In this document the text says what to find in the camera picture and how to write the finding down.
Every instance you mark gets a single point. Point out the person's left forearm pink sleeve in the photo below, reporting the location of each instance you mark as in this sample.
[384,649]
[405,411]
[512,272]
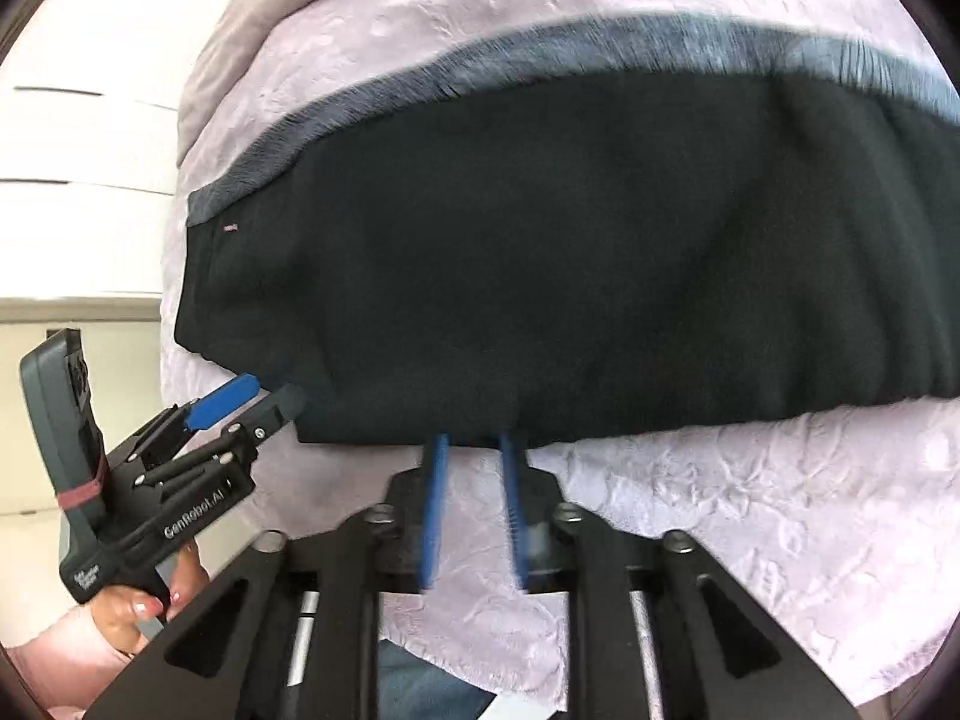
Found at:
[52,649]

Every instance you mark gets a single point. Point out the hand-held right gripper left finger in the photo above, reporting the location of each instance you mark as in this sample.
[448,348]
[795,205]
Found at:
[435,510]

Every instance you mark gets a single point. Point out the lilac embossed plush blanket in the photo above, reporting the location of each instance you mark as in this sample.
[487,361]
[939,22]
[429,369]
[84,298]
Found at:
[750,540]

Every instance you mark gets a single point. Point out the person's left hand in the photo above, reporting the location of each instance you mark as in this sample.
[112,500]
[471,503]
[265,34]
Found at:
[124,607]

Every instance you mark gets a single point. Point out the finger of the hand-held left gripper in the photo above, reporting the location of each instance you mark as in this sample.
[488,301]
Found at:
[266,416]
[221,399]

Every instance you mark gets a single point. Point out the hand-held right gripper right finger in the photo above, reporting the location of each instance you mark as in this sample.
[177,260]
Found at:
[514,510]

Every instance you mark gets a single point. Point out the black pants with grey lining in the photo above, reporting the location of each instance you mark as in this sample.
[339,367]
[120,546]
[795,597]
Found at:
[525,240]

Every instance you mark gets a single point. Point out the white glossy drawer cabinet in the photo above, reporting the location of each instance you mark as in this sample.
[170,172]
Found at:
[82,165]

